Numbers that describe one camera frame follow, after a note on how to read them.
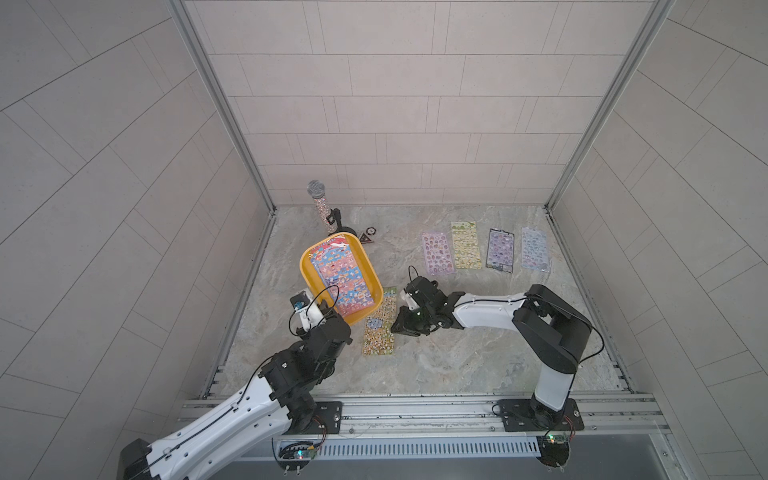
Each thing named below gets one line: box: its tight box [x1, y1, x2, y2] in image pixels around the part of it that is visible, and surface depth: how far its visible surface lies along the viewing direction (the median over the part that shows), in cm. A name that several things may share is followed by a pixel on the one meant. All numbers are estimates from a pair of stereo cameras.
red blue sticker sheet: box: [308, 236, 375, 317], surface depth 79 cm
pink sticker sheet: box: [422, 232, 455, 275], surface depth 104 cm
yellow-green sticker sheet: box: [451, 221, 482, 269], surface depth 107 cm
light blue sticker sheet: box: [521, 227, 550, 272], surface depth 107 cm
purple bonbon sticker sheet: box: [486, 228, 515, 273], surface depth 107 cm
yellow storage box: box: [300, 233, 384, 326], surface depth 79 cm
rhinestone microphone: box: [307, 179, 336, 234], surface depth 84 cm
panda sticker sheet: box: [362, 286, 399, 356], surface depth 86 cm
